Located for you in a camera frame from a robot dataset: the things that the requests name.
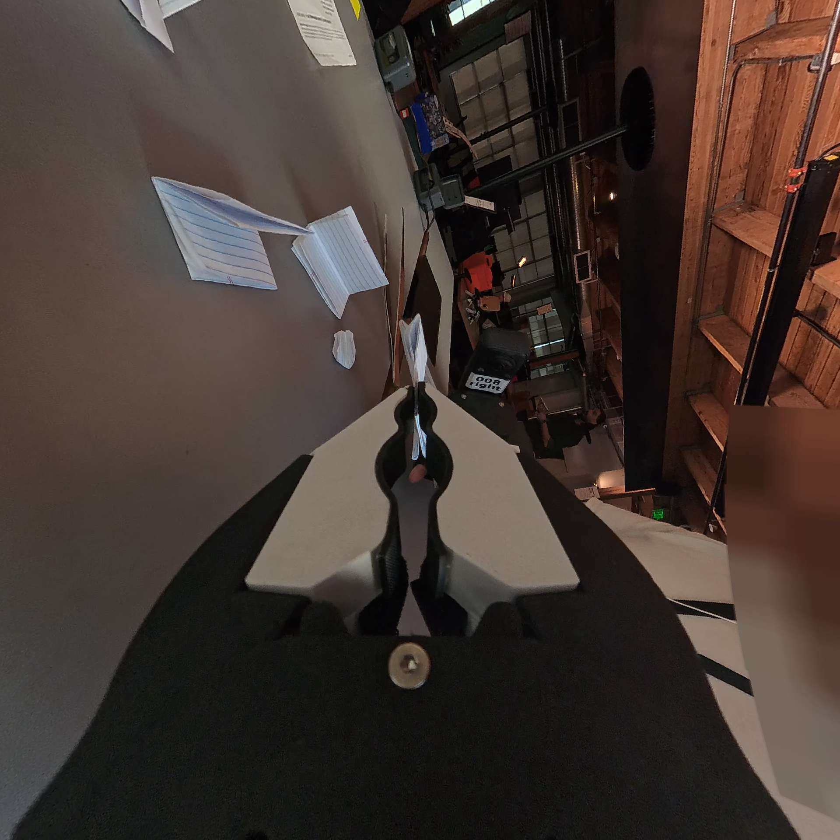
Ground grey power box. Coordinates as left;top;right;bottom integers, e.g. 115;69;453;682
374;26;419;94
416;167;468;212

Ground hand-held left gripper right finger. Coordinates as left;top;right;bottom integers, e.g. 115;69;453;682
412;385;583;636

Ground large paned window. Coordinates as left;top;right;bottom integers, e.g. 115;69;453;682
449;33;547;165

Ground black lanyard strap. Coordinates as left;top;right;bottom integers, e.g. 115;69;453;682
668;598;756;697

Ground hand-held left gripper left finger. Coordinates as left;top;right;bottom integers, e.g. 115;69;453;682
245;386;417;636

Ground printed paper sheet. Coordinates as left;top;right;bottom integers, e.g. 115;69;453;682
287;0;359;68

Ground lined paper piece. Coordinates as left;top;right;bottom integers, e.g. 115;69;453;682
398;313;432;462

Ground brown tweezers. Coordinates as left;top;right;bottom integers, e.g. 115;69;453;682
382;209;410;389

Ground white folded paper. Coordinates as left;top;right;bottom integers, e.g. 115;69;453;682
120;0;206;55

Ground large folded lined paper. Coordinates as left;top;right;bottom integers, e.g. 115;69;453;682
151;175;314;291

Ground blue storage bin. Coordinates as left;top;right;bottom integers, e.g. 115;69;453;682
410;92;452;156

